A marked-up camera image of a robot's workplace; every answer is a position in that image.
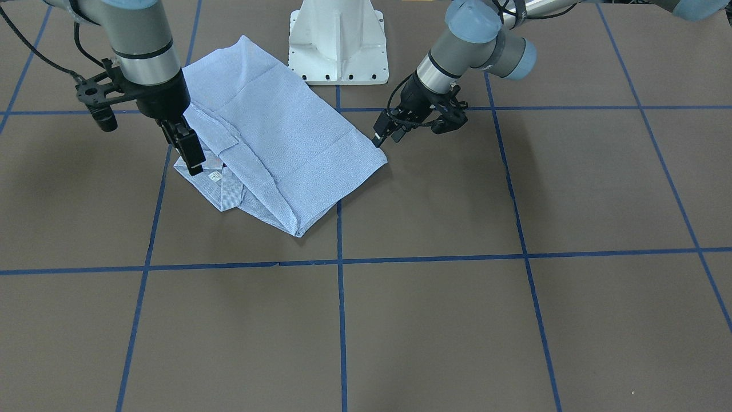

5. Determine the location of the light blue striped shirt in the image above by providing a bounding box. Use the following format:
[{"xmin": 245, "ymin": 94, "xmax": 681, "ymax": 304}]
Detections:
[{"xmin": 173, "ymin": 36, "xmax": 387, "ymax": 237}]

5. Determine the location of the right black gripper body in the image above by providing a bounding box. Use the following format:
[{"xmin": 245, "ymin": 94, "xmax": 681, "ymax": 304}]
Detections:
[{"xmin": 75, "ymin": 58, "xmax": 190, "ymax": 133}]

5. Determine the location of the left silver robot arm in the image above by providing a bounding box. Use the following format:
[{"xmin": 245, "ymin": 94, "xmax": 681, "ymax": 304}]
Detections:
[{"xmin": 372, "ymin": 1, "xmax": 578, "ymax": 148}]

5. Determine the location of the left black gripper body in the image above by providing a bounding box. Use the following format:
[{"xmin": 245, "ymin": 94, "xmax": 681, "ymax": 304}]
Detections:
[{"xmin": 389, "ymin": 73, "xmax": 469, "ymax": 134}]

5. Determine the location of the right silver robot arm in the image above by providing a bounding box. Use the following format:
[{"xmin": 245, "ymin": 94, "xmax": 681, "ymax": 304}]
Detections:
[{"xmin": 49, "ymin": 1, "xmax": 205, "ymax": 176}]

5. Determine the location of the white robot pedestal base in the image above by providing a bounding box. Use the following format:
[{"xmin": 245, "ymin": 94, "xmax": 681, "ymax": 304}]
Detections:
[{"xmin": 287, "ymin": 1, "xmax": 389, "ymax": 86}]

